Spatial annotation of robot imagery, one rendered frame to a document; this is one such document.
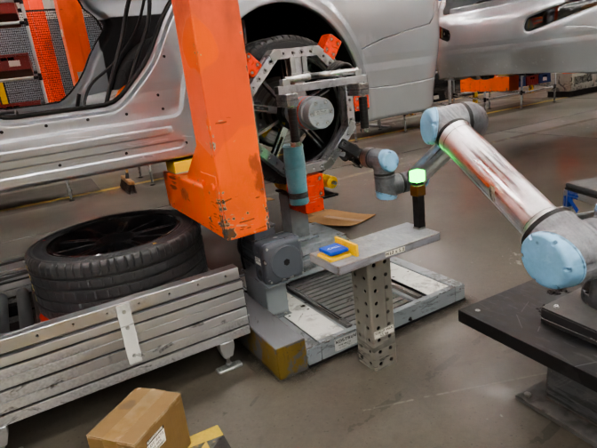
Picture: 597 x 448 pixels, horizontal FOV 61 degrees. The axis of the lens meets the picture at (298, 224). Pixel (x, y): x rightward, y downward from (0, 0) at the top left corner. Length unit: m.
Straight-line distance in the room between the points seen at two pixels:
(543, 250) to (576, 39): 3.02
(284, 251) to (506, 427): 0.96
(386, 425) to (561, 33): 3.27
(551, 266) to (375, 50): 1.56
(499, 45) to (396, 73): 1.85
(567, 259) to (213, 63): 1.11
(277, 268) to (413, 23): 1.45
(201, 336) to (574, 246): 1.21
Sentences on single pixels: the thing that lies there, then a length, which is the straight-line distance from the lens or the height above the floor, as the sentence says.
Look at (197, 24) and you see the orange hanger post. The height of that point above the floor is 1.20.
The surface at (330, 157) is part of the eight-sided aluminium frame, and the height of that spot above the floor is 0.63.
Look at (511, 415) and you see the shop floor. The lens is 1.72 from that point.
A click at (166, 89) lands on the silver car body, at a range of 2.16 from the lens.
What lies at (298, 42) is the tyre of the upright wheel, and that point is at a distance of 2.37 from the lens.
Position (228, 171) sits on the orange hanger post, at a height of 0.75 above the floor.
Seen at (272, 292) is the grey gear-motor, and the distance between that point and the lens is 2.09.
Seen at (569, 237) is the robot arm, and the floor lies 0.59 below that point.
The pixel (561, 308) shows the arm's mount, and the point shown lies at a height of 0.34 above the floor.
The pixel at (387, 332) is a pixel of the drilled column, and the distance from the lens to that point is 1.84.
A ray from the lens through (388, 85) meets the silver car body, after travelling 2.67.
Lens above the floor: 1.05
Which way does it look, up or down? 17 degrees down
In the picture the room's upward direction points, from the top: 7 degrees counter-clockwise
